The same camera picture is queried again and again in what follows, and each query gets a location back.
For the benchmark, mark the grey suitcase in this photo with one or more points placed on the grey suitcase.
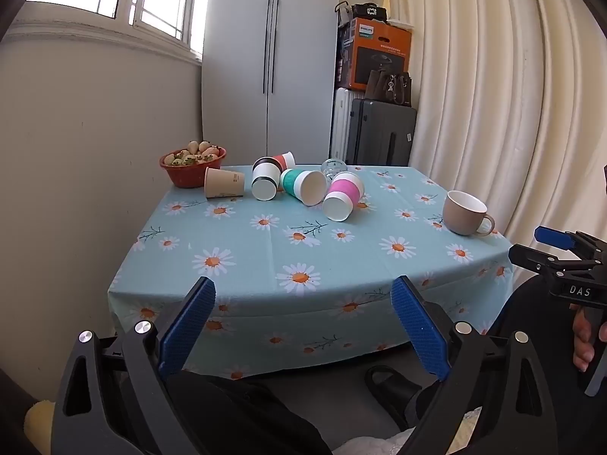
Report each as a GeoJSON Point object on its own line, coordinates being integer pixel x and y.
{"type": "Point", "coordinates": [379, 132]}

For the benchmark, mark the red band paper cup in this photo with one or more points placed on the red band paper cup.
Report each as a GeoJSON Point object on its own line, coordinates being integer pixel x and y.
{"type": "Point", "coordinates": [286, 160]}

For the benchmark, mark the person's dark trouser leg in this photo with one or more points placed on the person's dark trouser leg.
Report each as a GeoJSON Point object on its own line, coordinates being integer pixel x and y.
{"type": "Point", "coordinates": [237, 417]}
{"type": "Point", "coordinates": [526, 308]}

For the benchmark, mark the black band paper cup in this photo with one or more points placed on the black band paper cup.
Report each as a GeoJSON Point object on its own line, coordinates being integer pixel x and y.
{"type": "Point", "coordinates": [264, 177]}

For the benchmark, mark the blue daisy print tablecloth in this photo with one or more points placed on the blue daisy print tablecloth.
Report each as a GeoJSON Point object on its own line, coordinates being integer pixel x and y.
{"type": "Point", "coordinates": [303, 246]}

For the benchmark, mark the white suitcase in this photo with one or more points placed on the white suitcase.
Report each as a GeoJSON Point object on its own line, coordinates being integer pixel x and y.
{"type": "Point", "coordinates": [341, 123]}

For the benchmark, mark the pile of pale strawberries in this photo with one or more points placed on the pile of pale strawberries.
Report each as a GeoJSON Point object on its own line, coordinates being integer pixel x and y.
{"type": "Point", "coordinates": [194, 151]}

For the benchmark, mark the cream curtain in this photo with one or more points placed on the cream curtain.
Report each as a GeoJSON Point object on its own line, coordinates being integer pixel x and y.
{"type": "Point", "coordinates": [498, 80]}

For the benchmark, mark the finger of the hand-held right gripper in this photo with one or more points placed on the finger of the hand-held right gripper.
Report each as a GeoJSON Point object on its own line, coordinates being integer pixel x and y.
{"type": "Point", "coordinates": [555, 237]}
{"type": "Point", "coordinates": [533, 258]}

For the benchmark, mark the teal band paper cup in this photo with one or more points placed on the teal band paper cup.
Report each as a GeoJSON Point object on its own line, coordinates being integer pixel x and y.
{"type": "Point", "coordinates": [301, 185]}

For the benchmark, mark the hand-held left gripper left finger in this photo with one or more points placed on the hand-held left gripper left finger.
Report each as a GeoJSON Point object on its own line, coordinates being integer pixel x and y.
{"type": "Point", "coordinates": [188, 324]}

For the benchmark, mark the black bag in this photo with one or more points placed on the black bag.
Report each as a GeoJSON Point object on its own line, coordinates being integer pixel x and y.
{"type": "Point", "coordinates": [363, 11]}

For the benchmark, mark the orange cardboard box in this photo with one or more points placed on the orange cardboard box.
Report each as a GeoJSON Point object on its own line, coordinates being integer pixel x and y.
{"type": "Point", "coordinates": [379, 52]}

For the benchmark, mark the white wardrobe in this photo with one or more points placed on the white wardrobe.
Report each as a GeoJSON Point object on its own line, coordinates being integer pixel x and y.
{"type": "Point", "coordinates": [270, 57]}

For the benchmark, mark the clear glass cup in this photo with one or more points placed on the clear glass cup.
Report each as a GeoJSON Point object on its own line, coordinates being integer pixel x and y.
{"type": "Point", "coordinates": [333, 168]}

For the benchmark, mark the pink band paper cup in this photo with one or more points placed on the pink band paper cup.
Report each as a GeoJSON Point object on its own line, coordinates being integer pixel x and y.
{"type": "Point", "coordinates": [342, 194]}

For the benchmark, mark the black slipper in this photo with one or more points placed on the black slipper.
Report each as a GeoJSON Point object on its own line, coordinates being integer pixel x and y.
{"type": "Point", "coordinates": [391, 396]}

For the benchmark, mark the red plastic bowl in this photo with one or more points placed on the red plastic bowl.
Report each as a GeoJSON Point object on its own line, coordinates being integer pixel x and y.
{"type": "Point", "coordinates": [189, 175]}

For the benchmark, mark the brown handbag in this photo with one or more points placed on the brown handbag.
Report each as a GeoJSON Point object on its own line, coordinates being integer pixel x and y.
{"type": "Point", "coordinates": [386, 87]}

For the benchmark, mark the person's right hand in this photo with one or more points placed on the person's right hand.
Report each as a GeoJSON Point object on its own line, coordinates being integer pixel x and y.
{"type": "Point", "coordinates": [582, 341]}

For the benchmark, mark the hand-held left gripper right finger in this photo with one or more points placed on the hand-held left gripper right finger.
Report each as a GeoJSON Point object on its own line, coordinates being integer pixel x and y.
{"type": "Point", "coordinates": [419, 329]}

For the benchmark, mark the brown paper cup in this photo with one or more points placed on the brown paper cup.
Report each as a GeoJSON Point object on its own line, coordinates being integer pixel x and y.
{"type": "Point", "coordinates": [223, 183]}

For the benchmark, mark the yellow soft object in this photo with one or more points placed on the yellow soft object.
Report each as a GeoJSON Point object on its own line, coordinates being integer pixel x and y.
{"type": "Point", "coordinates": [40, 422]}

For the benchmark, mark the beige ceramic mug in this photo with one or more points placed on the beige ceramic mug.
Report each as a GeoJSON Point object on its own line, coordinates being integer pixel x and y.
{"type": "Point", "coordinates": [462, 215]}

